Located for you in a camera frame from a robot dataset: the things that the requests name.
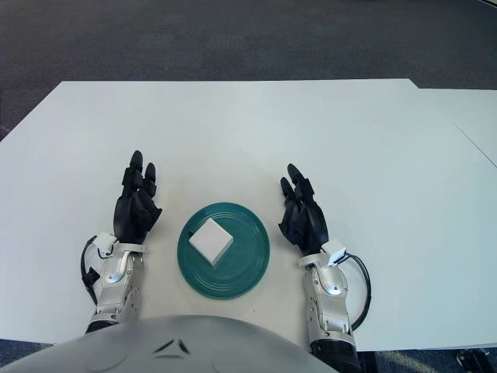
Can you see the black table leg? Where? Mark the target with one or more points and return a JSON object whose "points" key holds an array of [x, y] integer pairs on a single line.
{"points": [[368, 363]]}

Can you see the white right wrist connector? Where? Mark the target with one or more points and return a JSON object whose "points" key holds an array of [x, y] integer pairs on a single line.
{"points": [[334, 250]]}

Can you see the white square charger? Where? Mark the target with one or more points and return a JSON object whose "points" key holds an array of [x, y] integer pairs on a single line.
{"points": [[209, 239]]}

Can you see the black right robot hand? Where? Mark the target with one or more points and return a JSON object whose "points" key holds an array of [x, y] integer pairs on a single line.
{"points": [[308, 225]]}

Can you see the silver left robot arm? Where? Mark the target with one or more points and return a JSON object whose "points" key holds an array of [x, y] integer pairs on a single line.
{"points": [[112, 287]]}

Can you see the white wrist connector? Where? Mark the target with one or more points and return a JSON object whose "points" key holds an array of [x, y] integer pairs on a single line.
{"points": [[334, 250], [105, 242]]}

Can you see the teal ribbed plate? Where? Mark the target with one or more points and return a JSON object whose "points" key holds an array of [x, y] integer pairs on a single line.
{"points": [[240, 272]]}

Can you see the black table caster foot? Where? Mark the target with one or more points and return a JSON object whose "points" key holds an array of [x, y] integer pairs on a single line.
{"points": [[471, 357]]}

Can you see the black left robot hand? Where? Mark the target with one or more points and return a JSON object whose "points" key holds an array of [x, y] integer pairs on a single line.
{"points": [[134, 213]]}

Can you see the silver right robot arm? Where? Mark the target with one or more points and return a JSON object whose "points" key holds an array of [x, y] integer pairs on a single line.
{"points": [[330, 303]]}

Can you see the grey robot torso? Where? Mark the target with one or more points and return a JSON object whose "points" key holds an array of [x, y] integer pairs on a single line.
{"points": [[116, 346]]}

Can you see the white left wrist connector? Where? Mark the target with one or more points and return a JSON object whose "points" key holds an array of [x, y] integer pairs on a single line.
{"points": [[105, 242]]}

